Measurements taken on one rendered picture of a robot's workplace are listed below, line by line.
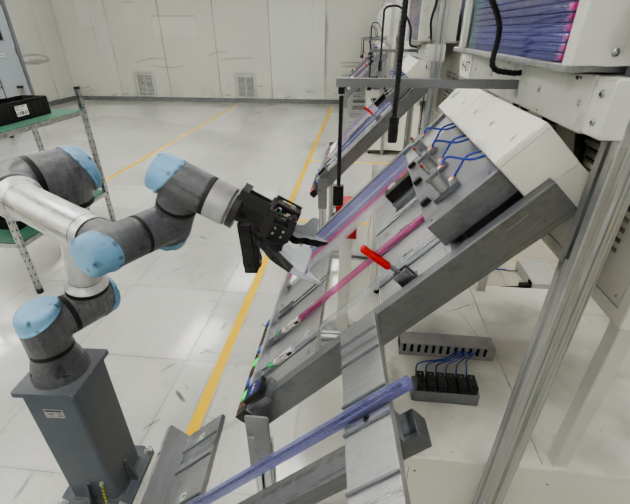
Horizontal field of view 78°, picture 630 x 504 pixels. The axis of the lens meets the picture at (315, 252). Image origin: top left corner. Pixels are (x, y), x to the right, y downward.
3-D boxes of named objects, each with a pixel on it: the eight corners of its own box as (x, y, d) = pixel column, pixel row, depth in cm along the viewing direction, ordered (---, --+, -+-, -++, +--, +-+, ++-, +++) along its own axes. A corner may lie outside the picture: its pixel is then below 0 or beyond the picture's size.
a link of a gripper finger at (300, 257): (322, 266, 64) (287, 231, 68) (306, 291, 67) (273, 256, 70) (333, 263, 66) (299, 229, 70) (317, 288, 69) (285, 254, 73)
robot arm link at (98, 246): (-55, 163, 80) (87, 236, 58) (5, 151, 88) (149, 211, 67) (-32, 214, 86) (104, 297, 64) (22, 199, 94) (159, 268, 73)
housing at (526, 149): (552, 228, 58) (493, 163, 55) (472, 145, 101) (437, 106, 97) (605, 192, 55) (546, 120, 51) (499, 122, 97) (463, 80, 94)
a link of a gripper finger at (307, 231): (338, 226, 79) (302, 220, 73) (324, 248, 82) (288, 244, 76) (331, 217, 81) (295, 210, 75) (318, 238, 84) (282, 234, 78)
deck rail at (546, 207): (267, 425, 85) (245, 410, 83) (269, 417, 87) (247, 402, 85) (580, 211, 55) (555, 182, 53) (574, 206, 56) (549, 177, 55)
